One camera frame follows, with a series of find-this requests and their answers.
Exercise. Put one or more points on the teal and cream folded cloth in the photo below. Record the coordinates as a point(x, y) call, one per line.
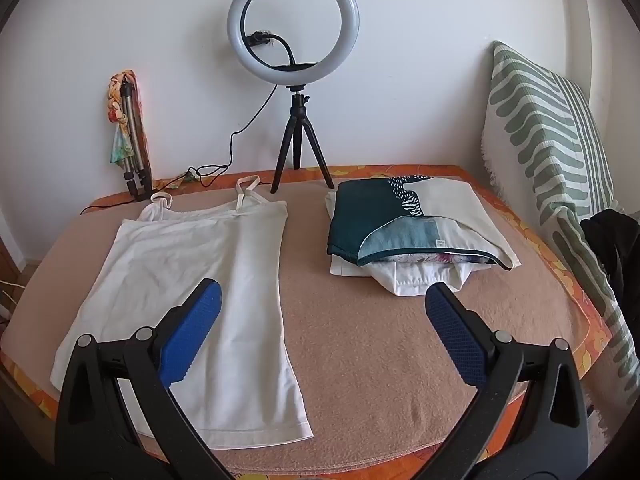
point(360, 215)

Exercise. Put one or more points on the folded tripod with colourful cloth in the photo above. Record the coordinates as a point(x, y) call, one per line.
point(114, 105)

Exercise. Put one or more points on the green striped pillow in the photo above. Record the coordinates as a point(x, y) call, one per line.
point(540, 125)

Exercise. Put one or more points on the beige blanket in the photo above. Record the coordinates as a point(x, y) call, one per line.
point(375, 335)

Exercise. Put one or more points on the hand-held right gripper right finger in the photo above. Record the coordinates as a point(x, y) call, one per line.
point(457, 340)

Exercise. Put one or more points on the silver folded tripod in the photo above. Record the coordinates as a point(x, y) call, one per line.
point(134, 135)

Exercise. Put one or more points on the black gooseneck phone holder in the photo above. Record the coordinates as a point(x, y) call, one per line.
point(287, 47)

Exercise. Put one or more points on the black cloth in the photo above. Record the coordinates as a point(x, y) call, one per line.
point(610, 245)

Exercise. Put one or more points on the white tank top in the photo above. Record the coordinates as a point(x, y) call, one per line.
point(165, 260)

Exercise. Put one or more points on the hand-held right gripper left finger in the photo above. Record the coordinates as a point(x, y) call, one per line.
point(192, 330)

